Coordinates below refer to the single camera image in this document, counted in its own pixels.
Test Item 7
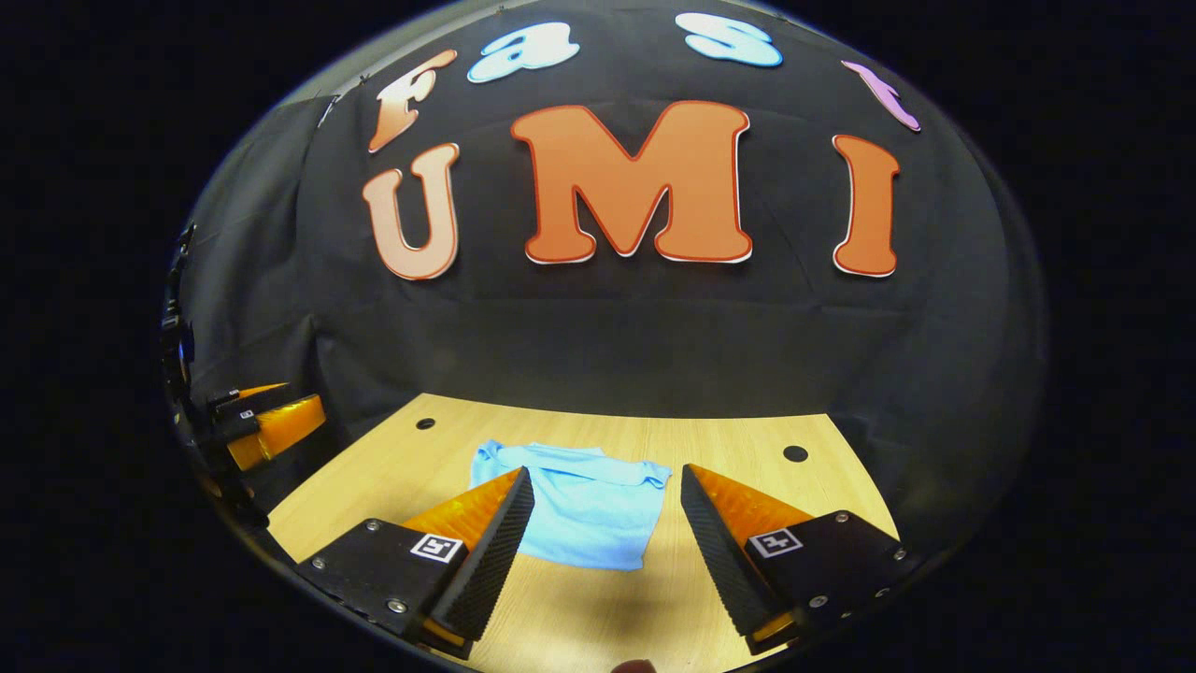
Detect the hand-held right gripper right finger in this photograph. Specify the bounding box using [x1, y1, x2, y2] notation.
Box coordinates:
[679, 463, 921, 657]

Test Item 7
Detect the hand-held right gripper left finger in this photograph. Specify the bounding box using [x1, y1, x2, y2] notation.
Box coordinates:
[294, 465, 536, 660]

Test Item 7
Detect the light blue T-shirt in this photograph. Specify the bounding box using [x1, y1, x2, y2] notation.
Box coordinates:
[470, 439, 674, 573]

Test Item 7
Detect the black backdrop cloth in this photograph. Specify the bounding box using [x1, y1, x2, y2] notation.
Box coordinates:
[173, 0, 1047, 552]

